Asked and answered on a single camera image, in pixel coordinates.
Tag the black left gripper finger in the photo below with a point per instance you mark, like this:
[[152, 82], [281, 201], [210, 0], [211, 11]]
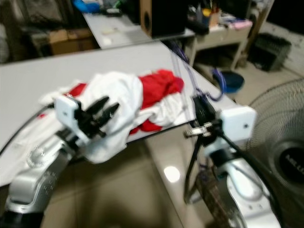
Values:
[[108, 114], [98, 105]]

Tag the black plastic crate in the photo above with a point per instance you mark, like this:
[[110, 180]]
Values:
[[268, 52]]

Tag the yellow cup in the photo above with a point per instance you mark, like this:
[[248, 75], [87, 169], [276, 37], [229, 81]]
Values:
[[208, 12]]

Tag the silver right arm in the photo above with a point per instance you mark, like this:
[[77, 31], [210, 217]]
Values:
[[242, 185]]

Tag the wooden black speaker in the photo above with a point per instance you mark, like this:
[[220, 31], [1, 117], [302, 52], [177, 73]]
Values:
[[164, 19]]

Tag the blue plastic basin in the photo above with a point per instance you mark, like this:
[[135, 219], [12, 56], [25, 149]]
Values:
[[232, 81]]

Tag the white shirt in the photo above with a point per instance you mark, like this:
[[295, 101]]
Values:
[[118, 88]]

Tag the red garment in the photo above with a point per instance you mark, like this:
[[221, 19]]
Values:
[[161, 88]]

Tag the pink item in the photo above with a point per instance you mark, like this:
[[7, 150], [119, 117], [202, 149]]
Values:
[[241, 23]]

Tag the blue plastic hanger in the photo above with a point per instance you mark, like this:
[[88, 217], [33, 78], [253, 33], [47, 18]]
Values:
[[222, 88]]

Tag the grey standing fan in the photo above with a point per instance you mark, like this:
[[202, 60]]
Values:
[[289, 166]]

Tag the black table frame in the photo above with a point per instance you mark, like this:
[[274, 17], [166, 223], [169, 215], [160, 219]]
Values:
[[190, 171]]

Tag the plaid cushion chair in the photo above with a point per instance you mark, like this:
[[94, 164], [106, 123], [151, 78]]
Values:
[[216, 204]]

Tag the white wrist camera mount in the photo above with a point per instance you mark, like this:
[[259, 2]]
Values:
[[66, 114], [240, 123]]

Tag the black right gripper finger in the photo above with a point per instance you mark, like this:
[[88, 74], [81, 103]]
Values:
[[200, 113], [210, 115]]

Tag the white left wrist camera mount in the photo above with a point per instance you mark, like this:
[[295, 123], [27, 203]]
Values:
[[66, 114]]

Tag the cardboard box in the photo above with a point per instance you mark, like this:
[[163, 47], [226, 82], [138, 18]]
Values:
[[76, 45]]

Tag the beige wooden desk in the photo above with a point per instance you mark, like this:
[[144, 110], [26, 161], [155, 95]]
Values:
[[216, 38]]

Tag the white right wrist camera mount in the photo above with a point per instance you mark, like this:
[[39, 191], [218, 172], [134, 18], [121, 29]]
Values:
[[240, 123]]

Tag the silver left arm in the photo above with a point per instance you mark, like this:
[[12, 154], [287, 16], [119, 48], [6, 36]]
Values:
[[33, 190]]

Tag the blue plastic container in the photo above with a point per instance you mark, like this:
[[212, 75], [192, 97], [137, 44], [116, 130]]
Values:
[[88, 6]]

